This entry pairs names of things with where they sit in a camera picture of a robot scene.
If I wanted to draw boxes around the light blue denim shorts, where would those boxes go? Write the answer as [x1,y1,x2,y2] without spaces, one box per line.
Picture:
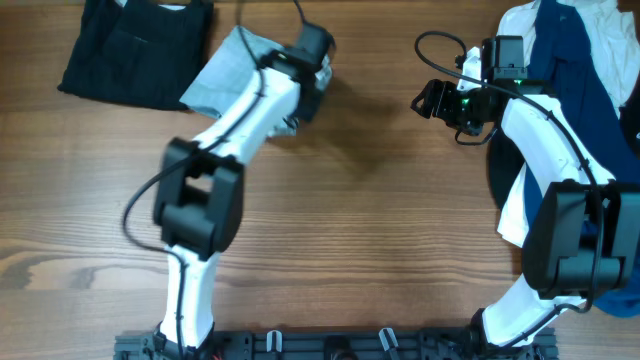
[179,26,333,137]

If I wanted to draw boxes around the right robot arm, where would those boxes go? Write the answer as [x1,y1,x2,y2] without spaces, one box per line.
[410,79,639,355]

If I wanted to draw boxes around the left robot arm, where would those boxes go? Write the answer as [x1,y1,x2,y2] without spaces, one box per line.
[153,48,332,357]

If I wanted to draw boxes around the navy blue garment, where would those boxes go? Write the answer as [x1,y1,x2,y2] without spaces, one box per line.
[522,0,640,319]

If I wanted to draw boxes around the black garment at right edge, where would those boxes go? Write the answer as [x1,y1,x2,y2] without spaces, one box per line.
[620,102,640,148]

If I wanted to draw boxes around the white shirt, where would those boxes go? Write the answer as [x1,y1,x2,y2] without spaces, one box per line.
[497,0,639,247]

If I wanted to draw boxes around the folded black garment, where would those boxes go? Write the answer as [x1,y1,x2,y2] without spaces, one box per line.
[58,0,214,111]

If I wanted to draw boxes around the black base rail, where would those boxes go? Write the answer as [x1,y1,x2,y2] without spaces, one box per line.
[113,327,559,360]

